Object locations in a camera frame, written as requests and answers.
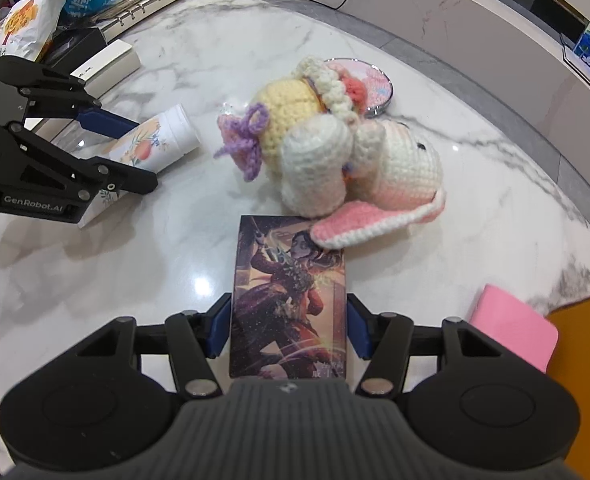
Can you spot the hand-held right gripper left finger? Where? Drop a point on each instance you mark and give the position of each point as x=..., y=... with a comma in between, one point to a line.
x=220, y=327

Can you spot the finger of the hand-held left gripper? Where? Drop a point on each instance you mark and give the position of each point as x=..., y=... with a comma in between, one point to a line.
x=105, y=121
x=130, y=181

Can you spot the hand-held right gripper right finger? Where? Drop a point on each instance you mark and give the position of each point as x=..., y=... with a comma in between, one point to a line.
x=357, y=327

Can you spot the white long box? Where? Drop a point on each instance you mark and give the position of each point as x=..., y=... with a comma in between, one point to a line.
x=115, y=60

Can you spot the white lotion tube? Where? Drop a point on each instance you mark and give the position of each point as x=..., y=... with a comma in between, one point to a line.
x=175, y=132

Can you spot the pink notebook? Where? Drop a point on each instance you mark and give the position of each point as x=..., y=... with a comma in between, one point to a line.
x=512, y=327

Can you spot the crochet doll with flowers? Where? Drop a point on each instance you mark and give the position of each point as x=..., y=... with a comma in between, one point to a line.
x=315, y=160

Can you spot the round pink floral mirror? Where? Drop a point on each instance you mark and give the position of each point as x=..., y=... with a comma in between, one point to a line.
x=377, y=87

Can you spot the black charger box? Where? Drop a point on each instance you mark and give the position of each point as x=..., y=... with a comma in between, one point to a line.
x=77, y=42

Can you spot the yellow white snack bag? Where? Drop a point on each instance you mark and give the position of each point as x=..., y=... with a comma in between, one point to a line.
x=25, y=20

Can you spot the white marble tv cabinet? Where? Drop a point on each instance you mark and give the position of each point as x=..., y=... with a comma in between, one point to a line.
x=475, y=10

